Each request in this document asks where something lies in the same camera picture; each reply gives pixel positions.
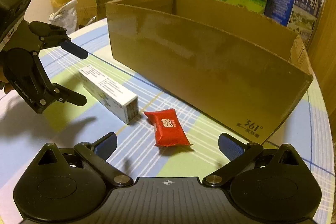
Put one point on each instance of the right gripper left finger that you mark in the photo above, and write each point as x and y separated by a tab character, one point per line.
96	154

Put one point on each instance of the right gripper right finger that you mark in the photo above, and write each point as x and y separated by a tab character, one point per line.
240	155

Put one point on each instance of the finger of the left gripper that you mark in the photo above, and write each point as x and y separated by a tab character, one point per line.
45	92
54	36

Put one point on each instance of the white medicine box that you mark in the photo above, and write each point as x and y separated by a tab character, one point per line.
119	100

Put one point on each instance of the red snack packet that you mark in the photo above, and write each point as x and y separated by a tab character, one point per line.
167	128

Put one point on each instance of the person's left hand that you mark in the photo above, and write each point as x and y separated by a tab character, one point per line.
6	87

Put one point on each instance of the white plastic bag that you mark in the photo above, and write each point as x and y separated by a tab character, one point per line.
66	17

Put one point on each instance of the small brown cardboard box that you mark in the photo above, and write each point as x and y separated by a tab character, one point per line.
87	9

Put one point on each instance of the plaid tablecloth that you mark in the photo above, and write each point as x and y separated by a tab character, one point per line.
77	185

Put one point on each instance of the large brown cardboard box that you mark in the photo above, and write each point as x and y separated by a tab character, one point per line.
239	67

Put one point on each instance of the blue milk carton box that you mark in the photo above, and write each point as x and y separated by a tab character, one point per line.
298	15

